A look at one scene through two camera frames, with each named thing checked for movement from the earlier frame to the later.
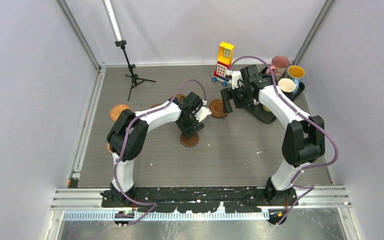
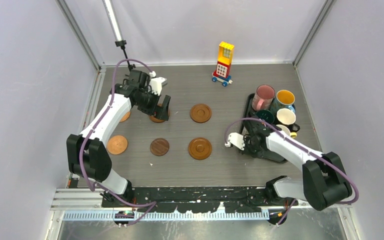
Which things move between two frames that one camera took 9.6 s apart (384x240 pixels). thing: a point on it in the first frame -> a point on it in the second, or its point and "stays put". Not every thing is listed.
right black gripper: x=228 y=94 -> x=247 y=140
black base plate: x=235 y=199 stays put
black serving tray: x=269 y=116 -> x=249 y=113
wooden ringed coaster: x=190 y=142 -> x=199 y=148
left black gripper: x=189 y=131 -> x=161 y=112
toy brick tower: x=225 y=54 stays put
